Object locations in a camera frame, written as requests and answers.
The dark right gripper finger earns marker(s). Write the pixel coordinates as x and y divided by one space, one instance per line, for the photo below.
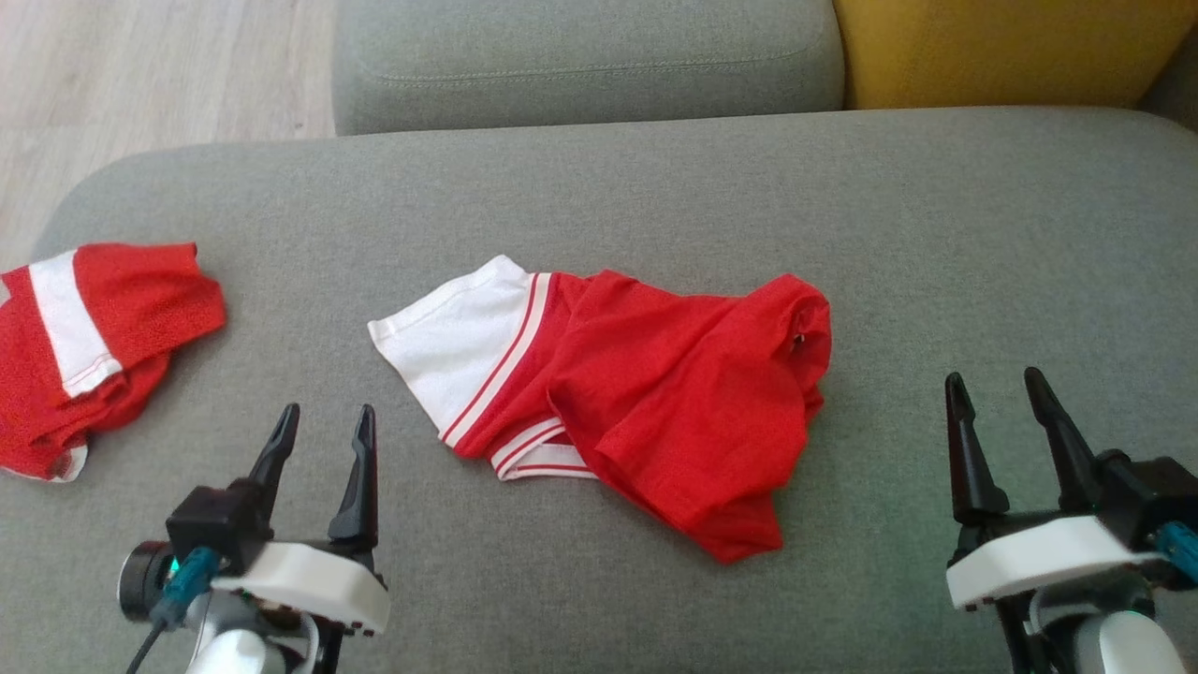
971 468
1072 459

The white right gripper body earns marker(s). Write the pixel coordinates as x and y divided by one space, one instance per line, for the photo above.
1039 557

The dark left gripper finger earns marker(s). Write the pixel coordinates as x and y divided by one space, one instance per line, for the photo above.
281 440
360 487

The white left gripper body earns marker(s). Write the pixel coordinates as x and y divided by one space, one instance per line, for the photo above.
309 580

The red garment with white band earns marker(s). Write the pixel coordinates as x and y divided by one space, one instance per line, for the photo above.
131 300

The red shirt with white sleeves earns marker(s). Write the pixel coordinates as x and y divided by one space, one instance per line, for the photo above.
674 393

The grey sofa back cushion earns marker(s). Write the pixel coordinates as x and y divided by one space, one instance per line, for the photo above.
1175 94
580 56

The grey sofa seat cushion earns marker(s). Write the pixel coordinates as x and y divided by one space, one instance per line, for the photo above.
599 187

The yellow sofa cushion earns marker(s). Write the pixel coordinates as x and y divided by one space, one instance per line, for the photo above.
1011 47

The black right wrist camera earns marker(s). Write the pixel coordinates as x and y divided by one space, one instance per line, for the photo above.
1156 487

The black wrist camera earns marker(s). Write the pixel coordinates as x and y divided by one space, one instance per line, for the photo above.
1156 487
211 524

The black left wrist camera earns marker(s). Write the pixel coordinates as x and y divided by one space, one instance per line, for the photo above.
211 524

